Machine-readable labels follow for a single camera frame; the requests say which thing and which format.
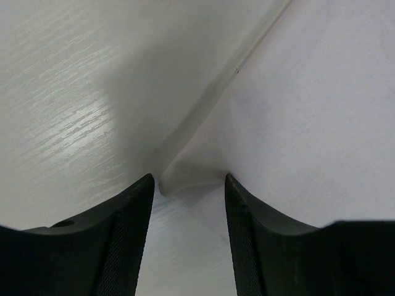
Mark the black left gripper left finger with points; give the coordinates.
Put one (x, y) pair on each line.
(97, 252)

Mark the white tank top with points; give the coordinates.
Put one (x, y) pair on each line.
(307, 124)

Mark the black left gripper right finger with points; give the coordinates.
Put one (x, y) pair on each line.
(274, 254)

